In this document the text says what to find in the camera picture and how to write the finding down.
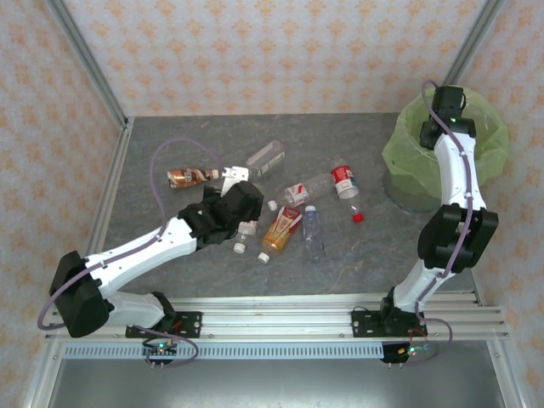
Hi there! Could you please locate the white slotted cable duct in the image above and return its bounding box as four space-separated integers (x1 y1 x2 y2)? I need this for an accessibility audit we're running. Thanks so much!
62 343 385 360

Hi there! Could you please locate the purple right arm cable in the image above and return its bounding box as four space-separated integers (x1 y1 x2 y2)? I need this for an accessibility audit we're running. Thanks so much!
414 79 475 318

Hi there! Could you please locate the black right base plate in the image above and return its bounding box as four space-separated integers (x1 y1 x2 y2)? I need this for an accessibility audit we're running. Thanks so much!
351 309 429 340

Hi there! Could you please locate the red label bottle red cap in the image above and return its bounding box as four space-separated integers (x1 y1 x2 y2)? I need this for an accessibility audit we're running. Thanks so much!
330 158 366 224

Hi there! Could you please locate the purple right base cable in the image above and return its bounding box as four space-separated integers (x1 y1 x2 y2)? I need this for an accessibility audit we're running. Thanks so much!
389 316 454 367

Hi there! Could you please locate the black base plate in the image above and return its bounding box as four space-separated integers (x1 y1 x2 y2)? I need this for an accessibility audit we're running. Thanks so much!
351 309 429 340
124 310 203 340

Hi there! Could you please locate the aluminium side rail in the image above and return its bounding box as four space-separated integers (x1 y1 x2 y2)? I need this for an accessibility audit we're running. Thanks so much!
86 118 136 256

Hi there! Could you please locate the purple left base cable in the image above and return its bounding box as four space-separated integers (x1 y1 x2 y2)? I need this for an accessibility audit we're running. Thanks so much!
134 324 200 369

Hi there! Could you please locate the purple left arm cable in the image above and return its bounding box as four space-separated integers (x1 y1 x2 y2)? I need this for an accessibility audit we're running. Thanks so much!
37 138 225 331

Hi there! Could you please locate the left circuit board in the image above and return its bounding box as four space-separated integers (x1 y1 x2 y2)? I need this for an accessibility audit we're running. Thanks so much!
141 338 179 359

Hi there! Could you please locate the orange bottle red label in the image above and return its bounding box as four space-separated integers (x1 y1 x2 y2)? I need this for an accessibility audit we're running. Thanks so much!
258 206 304 264

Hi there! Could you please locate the square clear bottle green label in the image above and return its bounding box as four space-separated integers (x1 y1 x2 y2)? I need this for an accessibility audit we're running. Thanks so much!
246 139 286 179

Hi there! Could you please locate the brown drink bottle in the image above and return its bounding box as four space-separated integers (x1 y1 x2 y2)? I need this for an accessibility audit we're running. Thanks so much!
166 167 220 190

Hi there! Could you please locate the aluminium mounting rail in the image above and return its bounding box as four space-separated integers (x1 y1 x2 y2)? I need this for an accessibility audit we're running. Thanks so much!
43 292 510 343

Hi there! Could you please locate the right circuit board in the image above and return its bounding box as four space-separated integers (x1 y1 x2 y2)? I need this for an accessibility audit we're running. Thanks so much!
398 342 434 357

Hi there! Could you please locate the aluminium frame post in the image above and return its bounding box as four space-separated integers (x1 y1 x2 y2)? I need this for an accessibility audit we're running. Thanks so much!
441 0 507 86
44 0 130 130

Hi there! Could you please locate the clear plastic bin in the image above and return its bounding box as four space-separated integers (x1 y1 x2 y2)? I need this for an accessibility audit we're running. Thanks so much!
382 167 452 213

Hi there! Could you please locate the grey metal panel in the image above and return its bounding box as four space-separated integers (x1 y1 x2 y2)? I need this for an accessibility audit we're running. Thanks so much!
45 359 507 408

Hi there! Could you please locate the small clear bottle white cap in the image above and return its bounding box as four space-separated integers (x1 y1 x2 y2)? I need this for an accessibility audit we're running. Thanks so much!
232 220 258 255

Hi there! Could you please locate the circuit board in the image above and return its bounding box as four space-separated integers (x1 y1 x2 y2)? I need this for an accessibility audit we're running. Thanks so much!
141 338 179 359
398 342 434 357

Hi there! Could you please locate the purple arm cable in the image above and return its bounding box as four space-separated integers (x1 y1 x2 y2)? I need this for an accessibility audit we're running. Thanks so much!
37 138 225 331
414 79 475 318

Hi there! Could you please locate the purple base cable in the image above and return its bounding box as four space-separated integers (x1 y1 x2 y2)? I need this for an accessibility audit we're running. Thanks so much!
389 316 454 367
134 324 200 369

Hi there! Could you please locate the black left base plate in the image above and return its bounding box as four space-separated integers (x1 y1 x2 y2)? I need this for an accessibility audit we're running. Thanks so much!
124 310 203 340

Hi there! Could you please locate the green bag trash bin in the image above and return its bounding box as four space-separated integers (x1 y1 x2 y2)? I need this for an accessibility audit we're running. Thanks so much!
381 88 511 191

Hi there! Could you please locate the clear bottle red-white label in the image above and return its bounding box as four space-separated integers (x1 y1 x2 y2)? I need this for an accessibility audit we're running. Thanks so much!
267 172 337 212

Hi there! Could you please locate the clear ribbed bottle blue cap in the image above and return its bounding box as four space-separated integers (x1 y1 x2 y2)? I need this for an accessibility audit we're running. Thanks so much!
301 205 326 260

